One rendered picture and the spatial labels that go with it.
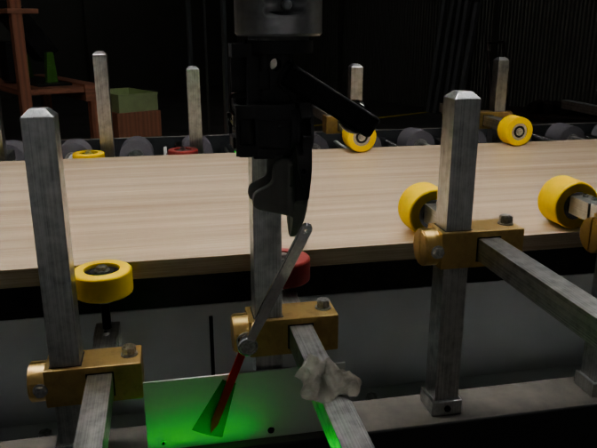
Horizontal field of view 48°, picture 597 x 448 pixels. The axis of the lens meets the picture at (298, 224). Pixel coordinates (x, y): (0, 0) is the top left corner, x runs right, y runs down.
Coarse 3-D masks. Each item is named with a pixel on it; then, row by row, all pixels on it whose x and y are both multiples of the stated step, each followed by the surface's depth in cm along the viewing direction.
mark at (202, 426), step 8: (224, 384) 84; (216, 392) 85; (232, 392) 85; (216, 400) 85; (208, 408) 85; (200, 416) 85; (208, 416) 85; (224, 416) 86; (200, 424) 85; (208, 424) 86; (224, 424) 86; (200, 432) 86; (208, 432) 86; (216, 432) 86
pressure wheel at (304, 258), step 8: (288, 248) 99; (304, 256) 95; (296, 264) 92; (304, 264) 93; (296, 272) 92; (304, 272) 93; (288, 280) 92; (296, 280) 92; (304, 280) 94; (288, 288) 93
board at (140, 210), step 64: (0, 192) 134; (128, 192) 134; (192, 192) 134; (320, 192) 134; (384, 192) 134; (512, 192) 134; (0, 256) 97; (128, 256) 97; (192, 256) 97; (320, 256) 101; (384, 256) 103
